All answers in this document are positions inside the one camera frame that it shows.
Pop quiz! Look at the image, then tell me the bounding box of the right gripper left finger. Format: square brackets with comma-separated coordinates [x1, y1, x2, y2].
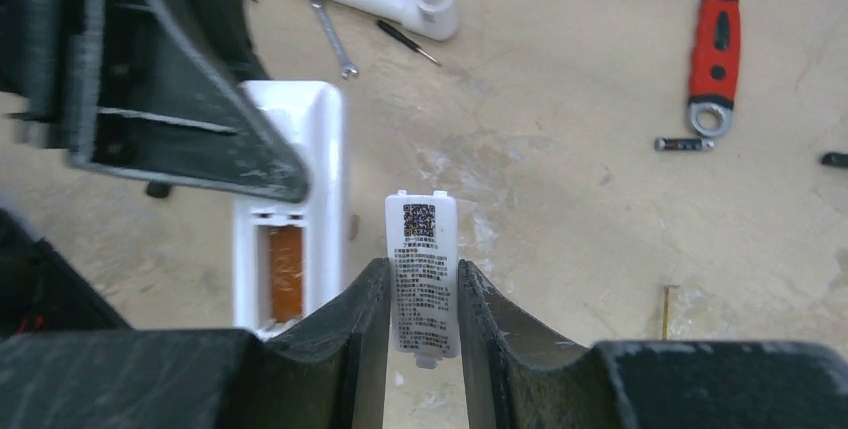
[1, 258, 390, 428]

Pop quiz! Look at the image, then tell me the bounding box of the red handled adjustable wrench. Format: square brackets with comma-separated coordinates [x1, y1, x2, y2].
[687, 0, 742, 139]

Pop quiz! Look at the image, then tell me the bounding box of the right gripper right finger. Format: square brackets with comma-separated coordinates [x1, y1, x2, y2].
[458, 261, 847, 428]

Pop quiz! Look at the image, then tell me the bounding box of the small silver spanner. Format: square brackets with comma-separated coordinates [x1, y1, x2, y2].
[310, 0, 359, 79]

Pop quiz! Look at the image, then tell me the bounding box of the battery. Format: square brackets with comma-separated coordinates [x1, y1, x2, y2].
[654, 137, 715, 152]

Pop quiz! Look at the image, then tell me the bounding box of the black handled hammer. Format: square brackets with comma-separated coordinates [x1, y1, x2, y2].
[145, 182, 172, 199]

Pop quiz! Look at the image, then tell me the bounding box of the white remote control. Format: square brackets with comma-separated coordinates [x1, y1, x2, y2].
[232, 80, 350, 338]

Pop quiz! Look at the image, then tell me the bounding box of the yellow tape measure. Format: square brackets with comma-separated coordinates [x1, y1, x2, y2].
[660, 284, 678, 341]

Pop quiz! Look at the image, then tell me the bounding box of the small black screwdriver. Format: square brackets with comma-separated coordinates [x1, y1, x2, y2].
[375, 19, 442, 67]

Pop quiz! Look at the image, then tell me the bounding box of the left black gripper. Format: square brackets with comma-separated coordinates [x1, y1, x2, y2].
[1, 0, 310, 202]

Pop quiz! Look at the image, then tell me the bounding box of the white battery cover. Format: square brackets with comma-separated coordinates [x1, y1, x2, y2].
[385, 190, 460, 370]

